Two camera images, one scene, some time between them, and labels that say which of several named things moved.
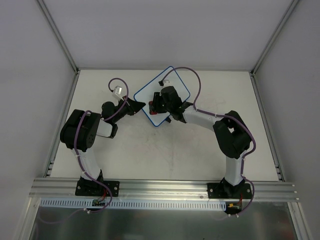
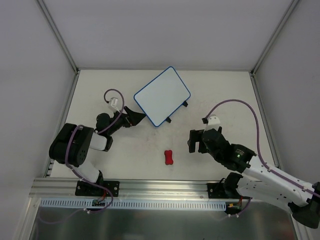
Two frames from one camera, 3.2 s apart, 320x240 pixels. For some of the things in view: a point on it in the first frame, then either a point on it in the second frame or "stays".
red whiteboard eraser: [151, 111] → [168, 157]
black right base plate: [221, 190] stays
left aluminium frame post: [62, 42] stays
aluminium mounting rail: [159, 190] stays
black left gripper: [130, 107] → [127, 119]
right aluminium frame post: [253, 71] stays
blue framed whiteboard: [146, 93] stays
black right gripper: [157, 104] → [200, 141]
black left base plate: [95, 188] stays
